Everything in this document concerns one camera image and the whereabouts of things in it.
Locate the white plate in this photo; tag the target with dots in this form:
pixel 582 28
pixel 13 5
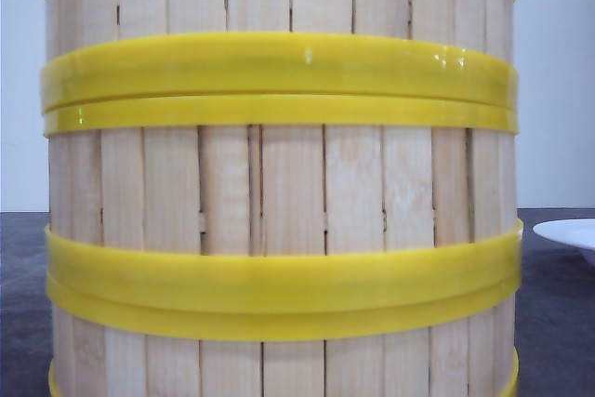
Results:
pixel 578 232

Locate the front bamboo steamer basket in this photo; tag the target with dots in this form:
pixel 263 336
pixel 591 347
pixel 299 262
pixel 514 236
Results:
pixel 439 341

